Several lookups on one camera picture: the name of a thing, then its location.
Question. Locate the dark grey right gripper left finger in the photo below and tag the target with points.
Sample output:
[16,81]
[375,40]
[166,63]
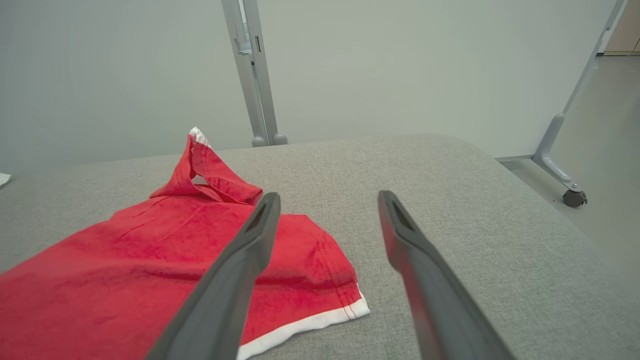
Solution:
[220,300]

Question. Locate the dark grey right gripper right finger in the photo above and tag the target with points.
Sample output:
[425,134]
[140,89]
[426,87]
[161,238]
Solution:
[435,300]

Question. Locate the red shorts with white hem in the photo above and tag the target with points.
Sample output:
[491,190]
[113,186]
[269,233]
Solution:
[125,260]

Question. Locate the grey fabric sofa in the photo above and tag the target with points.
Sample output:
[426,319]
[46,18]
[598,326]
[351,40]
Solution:
[450,175]

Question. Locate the beige wooden cabinet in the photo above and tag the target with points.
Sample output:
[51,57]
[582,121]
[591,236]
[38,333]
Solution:
[625,25]

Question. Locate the grey frame leg with caster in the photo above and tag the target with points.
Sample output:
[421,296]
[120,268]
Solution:
[550,150]

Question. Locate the grey metal partition post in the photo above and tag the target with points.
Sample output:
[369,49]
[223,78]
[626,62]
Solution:
[245,90]
[267,90]

